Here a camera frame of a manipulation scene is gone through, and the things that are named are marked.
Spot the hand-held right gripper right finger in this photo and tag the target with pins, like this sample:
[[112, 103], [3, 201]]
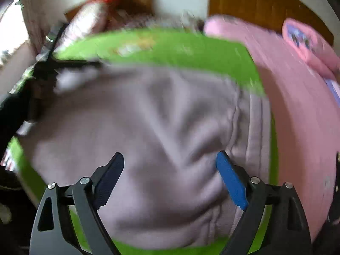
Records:
[[233, 183]]

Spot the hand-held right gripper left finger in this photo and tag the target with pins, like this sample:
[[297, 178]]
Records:
[[109, 186]]

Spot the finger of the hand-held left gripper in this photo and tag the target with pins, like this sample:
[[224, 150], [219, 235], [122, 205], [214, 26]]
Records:
[[77, 64]]

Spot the mauve sweater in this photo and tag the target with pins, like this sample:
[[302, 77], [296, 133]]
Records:
[[159, 124]]

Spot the person's left forearm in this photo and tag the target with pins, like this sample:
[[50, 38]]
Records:
[[13, 66]]

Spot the pink patterned quilt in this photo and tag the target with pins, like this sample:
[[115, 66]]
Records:
[[87, 18]]

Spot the plaid bed sheet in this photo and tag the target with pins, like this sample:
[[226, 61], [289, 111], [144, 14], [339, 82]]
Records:
[[132, 21]]

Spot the bright window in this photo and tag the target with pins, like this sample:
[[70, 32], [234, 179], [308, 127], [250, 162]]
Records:
[[12, 24]]

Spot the plain wooden headboard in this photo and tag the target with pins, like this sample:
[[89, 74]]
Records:
[[138, 0]]

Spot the dark cloth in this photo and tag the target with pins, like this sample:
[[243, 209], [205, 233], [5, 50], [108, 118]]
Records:
[[13, 217]]

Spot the pink bed sheet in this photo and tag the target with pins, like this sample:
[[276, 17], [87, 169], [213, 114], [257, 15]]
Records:
[[292, 98]]

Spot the green cartoon printed bed sheet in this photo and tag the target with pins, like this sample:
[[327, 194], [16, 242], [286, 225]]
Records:
[[186, 50]]

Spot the folded lavender cloth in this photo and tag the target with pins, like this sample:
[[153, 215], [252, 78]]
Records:
[[333, 86]]

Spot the floral pillow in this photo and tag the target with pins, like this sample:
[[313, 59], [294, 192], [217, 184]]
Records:
[[217, 25]]

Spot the pink rolled quilt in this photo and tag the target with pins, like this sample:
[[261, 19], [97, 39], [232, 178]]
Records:
[[318, 55]]

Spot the padded wooden headboard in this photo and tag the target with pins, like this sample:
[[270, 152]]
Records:
[[252, 2]]

